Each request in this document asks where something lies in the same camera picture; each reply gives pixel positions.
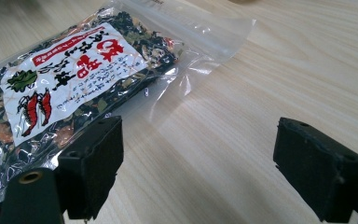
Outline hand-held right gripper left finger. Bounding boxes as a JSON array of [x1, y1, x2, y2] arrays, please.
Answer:
[[55, 115, 125, 221]]

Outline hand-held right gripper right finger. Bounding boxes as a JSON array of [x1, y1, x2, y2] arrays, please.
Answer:
[[272, 117, 358, 224]]

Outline clear dried seaweed packet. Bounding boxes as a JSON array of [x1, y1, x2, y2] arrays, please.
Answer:
[[0, 0, 257, 211]]

